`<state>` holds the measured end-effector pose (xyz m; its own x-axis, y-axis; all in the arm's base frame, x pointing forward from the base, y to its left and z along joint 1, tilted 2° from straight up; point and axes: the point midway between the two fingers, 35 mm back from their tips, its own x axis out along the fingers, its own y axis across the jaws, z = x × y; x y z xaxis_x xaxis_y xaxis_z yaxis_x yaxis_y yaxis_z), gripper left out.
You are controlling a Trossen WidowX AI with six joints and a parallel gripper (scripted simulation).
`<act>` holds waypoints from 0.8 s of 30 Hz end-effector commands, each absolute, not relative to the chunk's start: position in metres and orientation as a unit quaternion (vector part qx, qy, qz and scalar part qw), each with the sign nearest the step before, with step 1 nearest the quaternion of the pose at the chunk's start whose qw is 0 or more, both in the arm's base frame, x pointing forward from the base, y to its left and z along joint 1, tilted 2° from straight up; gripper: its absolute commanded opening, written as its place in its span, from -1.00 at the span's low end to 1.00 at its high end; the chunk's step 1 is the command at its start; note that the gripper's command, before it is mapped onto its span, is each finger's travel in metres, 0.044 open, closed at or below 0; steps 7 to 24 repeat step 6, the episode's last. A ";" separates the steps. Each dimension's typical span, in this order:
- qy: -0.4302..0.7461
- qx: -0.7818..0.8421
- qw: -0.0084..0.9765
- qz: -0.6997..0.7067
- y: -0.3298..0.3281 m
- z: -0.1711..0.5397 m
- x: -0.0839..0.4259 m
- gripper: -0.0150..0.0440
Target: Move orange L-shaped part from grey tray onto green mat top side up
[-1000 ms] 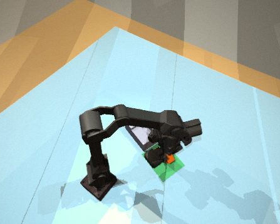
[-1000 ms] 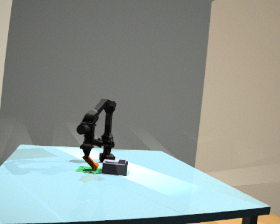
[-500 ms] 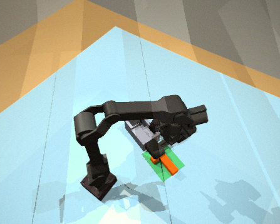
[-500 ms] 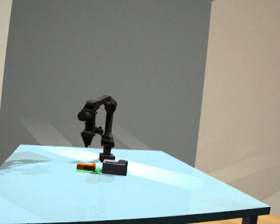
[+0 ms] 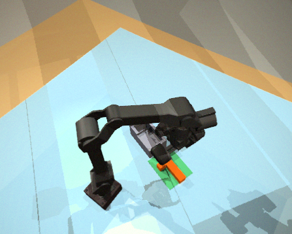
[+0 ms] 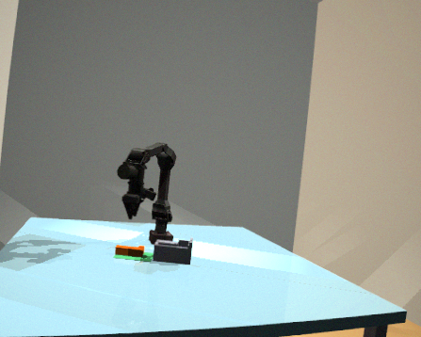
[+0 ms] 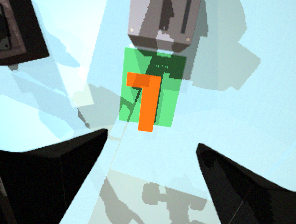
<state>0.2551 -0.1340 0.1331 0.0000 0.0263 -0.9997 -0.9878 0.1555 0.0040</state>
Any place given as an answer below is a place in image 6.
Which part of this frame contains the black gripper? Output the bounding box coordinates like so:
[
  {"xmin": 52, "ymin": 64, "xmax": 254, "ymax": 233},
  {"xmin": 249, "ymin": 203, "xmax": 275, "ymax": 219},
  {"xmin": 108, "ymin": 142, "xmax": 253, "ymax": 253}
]
[{"xmin": 122, "ymin": 179, "xmax": 145, "ymax": 219}]

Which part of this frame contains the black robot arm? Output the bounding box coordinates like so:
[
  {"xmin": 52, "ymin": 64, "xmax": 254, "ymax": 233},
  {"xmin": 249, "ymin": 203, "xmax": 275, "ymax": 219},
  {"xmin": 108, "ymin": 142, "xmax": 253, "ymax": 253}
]
[{"xmin": 118, "ymin": 142, "xmax": 176, "ymax": 235}]

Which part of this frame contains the orange l-shaped part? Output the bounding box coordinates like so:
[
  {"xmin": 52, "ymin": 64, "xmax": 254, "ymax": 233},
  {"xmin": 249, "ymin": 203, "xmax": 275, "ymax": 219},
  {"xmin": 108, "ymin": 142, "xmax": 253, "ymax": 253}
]
[{"xmin": 115, "ymin": 245, "xmax": 145, "ymax": 257}]

